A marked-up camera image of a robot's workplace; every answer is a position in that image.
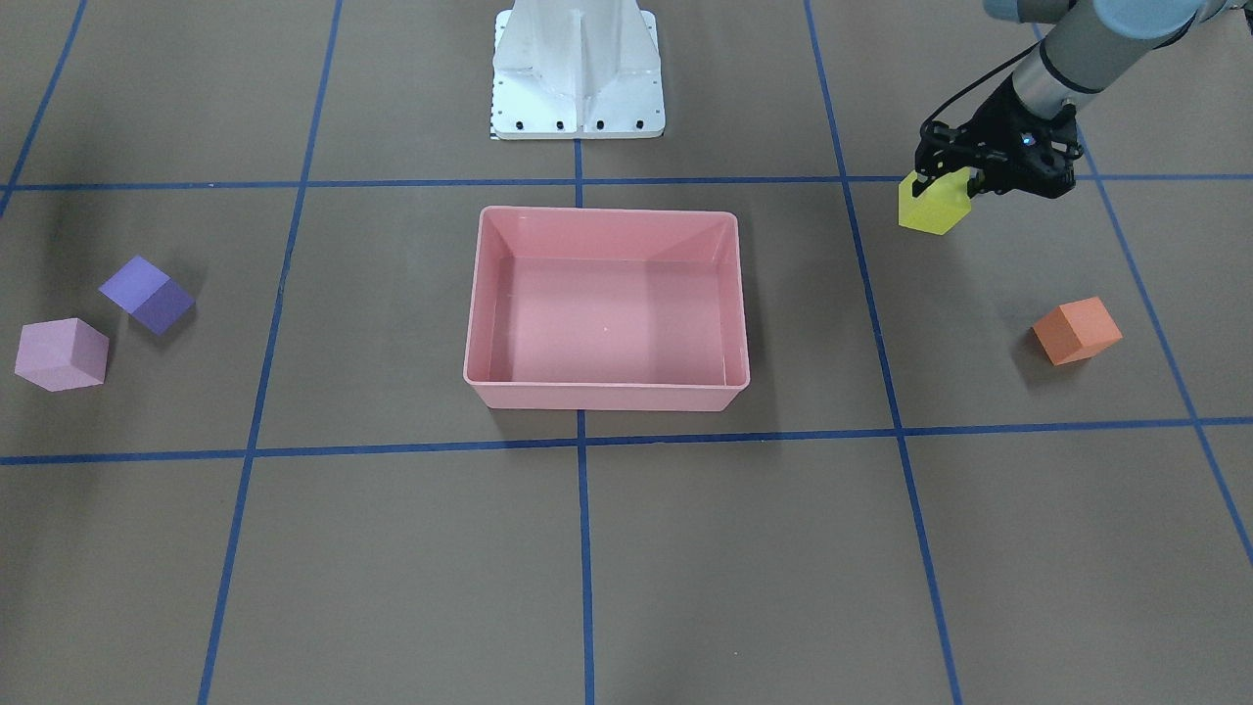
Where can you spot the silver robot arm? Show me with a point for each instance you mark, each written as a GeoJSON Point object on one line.
{"type": "Point", "coordinates": [1089, 45]}

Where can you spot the purple foam block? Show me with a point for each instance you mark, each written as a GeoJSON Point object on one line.
{"type": "Point", "coordinates": [147, 294]}

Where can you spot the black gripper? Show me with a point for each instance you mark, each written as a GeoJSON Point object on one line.
{"type": "Point", "coordinates": [996, 116]}

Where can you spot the white pedestal column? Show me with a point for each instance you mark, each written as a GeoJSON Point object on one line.
{"type": "Point", "coordinates": [576, 70]}

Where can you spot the yellow foam block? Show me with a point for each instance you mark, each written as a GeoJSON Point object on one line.
{"type": "Point", "coordinates": [941, 206]}

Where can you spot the orange foam block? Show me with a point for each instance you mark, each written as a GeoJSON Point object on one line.
{"type": "Point", "coordinates": [1076, 331]}

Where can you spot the pink plastic bin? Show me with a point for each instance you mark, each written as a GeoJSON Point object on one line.
{"type": "Point", "coordinates": [607, 309]}

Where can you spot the pink foam block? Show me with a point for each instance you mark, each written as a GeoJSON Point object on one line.
{"type": "Point", "coordinates": [62, 355]}

